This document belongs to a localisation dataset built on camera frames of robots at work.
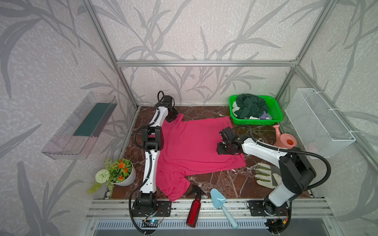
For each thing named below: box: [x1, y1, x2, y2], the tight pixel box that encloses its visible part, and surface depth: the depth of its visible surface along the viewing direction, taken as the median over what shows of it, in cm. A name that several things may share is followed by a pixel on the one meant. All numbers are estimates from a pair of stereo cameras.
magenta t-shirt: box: [156, 113, 247, 201], surface depth 92 cm
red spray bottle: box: [186, 184, 205, 228], surface depth 73 cm
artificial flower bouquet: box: [88, 157, 135, 197], surface depth 73 cm
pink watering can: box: [272, 124, 298, 149], surface depth 89 cm
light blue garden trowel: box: [210, 188, 239, 230], surface depth 78 cm
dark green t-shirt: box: [234, 93, 269, 119], surface depth 109 cm
